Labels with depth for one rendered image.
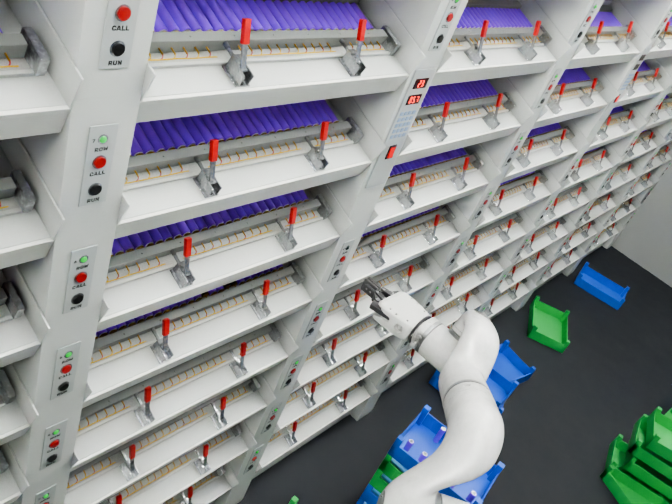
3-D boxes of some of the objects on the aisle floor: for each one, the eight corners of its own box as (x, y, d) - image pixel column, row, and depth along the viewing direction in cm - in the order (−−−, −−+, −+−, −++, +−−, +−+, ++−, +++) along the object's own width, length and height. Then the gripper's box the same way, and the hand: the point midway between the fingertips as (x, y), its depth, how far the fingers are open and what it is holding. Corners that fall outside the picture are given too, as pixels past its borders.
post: (38, 640, 171) (181, -116, 71) (1, 666, 164) (101, -131, 64) (0, 578, 180) (80, -179, 79) (-37, 600, 173) (0, -198, 72)
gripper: (448, 310, 151) (389, 262, 159) (411, 331, 141) (349, 278, 148) (434, 334, 155) (378, 285, 163) (397, 356, 145) (338, 303, 152)
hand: (370, 287), depth 155 cm, fingers closed
